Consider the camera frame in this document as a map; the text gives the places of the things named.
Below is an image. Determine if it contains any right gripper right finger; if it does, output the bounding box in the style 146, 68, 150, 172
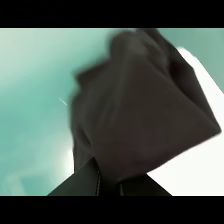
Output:
118, 173, 173, 197

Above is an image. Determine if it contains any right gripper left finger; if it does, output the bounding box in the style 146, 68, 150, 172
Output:
47, 157, 102, 197

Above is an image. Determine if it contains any dark brown T-shirt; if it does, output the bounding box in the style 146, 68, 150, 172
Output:
68, 28, 223, 188

